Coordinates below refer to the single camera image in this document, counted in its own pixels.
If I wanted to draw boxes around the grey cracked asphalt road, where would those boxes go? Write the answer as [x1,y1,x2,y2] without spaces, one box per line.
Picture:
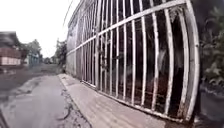
[0,63,93,128]

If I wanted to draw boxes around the pale concrete strip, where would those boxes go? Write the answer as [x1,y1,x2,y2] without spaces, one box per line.
[57,73,174,128]

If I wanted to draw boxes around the grey building behind fence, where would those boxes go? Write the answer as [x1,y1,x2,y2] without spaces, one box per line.
[65,0,101,78]

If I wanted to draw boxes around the blue building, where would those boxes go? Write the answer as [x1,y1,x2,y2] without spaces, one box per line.
[27,53,41,66]

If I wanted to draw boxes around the green trees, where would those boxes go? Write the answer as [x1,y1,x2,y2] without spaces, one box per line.
[50,38,68,66]

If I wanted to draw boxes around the white metal bar fence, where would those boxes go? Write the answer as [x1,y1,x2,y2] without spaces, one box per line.
[65,0,201,123]

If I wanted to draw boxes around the overhead wires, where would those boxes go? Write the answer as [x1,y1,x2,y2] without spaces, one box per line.
[62,0,75,27]

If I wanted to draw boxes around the red and white building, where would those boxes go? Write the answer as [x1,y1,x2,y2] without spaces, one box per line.
[0,31,23,68]

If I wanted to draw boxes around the green tree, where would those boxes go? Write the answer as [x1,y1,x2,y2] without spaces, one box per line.
[20,38,44,64]

